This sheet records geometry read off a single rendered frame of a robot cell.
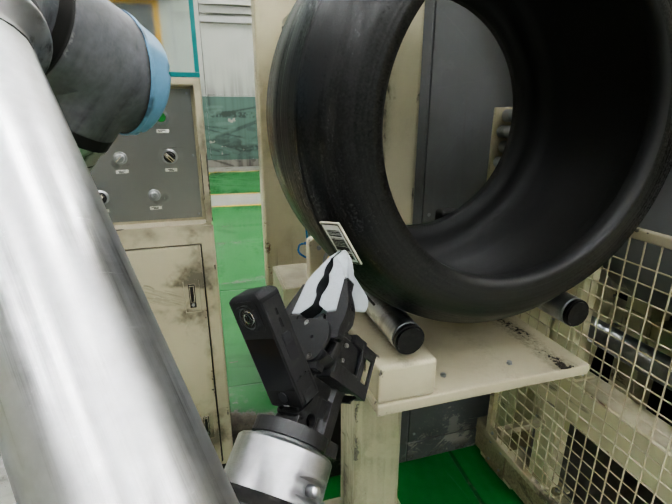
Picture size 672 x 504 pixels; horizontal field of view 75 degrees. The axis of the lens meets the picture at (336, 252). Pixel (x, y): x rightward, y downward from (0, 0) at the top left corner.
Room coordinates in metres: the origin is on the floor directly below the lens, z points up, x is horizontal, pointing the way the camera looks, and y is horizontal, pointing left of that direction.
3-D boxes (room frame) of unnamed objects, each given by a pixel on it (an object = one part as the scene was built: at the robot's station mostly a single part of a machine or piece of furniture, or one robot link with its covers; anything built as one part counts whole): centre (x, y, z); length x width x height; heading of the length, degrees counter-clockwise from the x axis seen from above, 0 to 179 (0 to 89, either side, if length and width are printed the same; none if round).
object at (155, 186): (1.27, 0.66, 0.63); 0.56 x 0.41 x 1.27; 107
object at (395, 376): (0.70, -0.05, 0.83); 0.36 x 0.09 x 0.06; 17
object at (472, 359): (0.74, -0.18, 0.80); 0.37 x 0.36 x 0.02; 107
